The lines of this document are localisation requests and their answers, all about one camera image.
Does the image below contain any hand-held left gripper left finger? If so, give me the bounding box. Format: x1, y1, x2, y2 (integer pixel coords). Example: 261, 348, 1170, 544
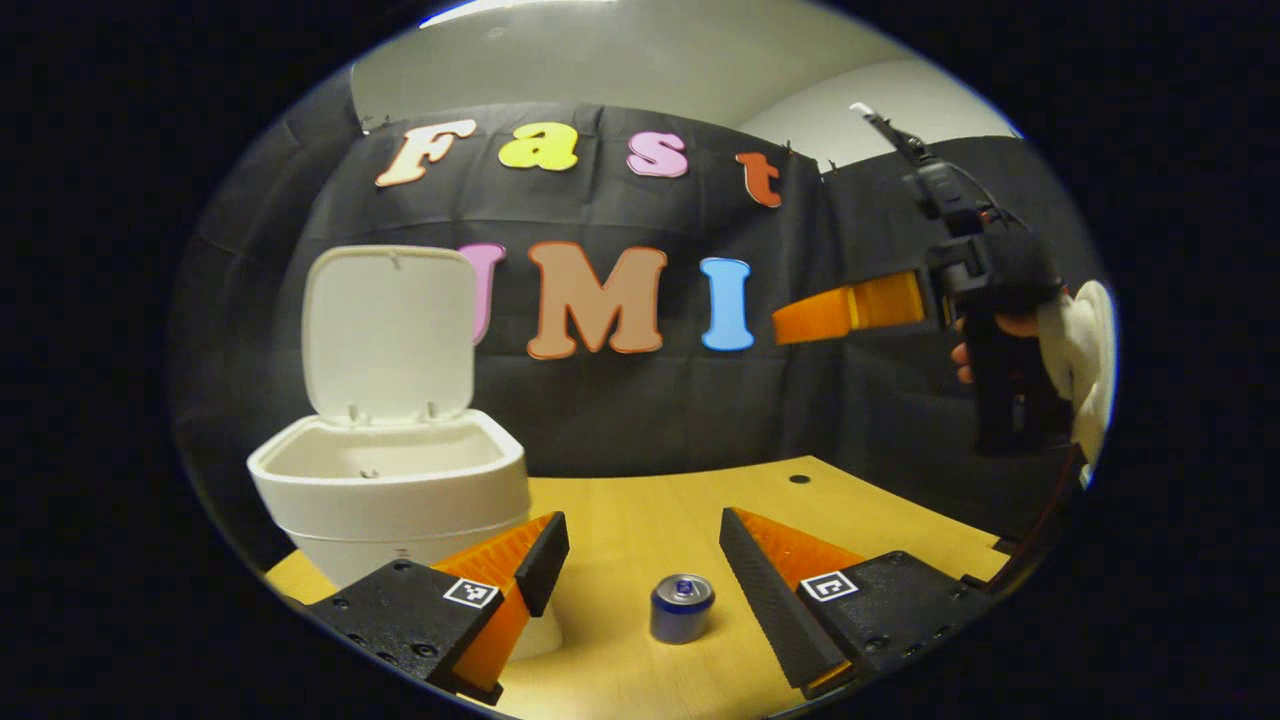
304, 510, 571, 707

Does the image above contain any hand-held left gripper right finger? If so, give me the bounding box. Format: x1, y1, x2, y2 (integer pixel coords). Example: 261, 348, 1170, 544
718, 506, 993, 702

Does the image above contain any ceiling light panel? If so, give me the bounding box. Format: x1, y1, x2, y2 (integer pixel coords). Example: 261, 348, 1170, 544
418, 0, 623, 30

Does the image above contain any wooden desktop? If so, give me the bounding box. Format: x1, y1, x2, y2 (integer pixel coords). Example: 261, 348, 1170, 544
264, 455, 1013, 720

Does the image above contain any white desktop garbage bin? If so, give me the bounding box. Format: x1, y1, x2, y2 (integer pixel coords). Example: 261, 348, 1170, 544
246, 244, 532, 661

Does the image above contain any black backdrop cloth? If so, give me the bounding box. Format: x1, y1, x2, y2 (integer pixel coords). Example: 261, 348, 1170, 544
170, 65, 1111, 571

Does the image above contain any blue pop can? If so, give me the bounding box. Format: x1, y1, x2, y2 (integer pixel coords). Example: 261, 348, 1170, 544
649, 573, 717, 646

